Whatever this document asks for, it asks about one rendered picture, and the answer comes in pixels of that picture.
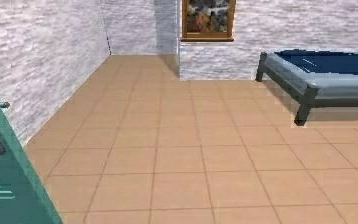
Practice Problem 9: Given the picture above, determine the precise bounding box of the green room door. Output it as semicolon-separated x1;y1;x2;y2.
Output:
0;83;63;224

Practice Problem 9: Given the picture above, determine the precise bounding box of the blue bed with grey frame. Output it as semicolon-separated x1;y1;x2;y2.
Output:
255;49;358;127

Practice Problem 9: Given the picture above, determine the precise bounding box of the wooden framed picture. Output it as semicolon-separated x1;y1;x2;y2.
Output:
180;0;237;43

